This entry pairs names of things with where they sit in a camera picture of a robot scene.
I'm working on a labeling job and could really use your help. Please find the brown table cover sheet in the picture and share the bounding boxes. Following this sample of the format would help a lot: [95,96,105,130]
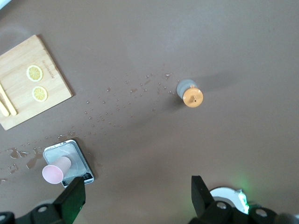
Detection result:
[0,0,299,224]

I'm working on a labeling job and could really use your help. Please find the wooden cutting board metal handle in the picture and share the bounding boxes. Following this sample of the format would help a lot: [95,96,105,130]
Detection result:
[0,34,74,131]

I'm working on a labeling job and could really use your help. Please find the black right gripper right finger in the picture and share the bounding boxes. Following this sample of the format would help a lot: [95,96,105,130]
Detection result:
[189,175,281,224]

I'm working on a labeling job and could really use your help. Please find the pink plastic cup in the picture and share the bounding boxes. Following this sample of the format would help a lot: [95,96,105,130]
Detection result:
[42,155,72,185]

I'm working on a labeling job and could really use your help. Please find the yellow lemon slice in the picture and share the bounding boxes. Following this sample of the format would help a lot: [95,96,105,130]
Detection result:
[26,64,44,82]
[32,85,49,103]

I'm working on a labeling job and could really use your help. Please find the translucent sauce bottle orange cap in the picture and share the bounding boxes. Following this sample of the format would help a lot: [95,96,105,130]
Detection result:
[176,78,204,108]

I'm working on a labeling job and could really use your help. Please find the silver digital kitchen scale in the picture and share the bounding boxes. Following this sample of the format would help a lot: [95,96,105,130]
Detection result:
[43,139,95,189]

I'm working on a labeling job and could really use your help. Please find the yellow plastic knife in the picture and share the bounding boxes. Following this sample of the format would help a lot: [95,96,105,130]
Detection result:
[0,83,18,117]

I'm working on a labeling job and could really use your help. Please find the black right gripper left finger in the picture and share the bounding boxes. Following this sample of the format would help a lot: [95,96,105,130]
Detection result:
[0,176,86,224]

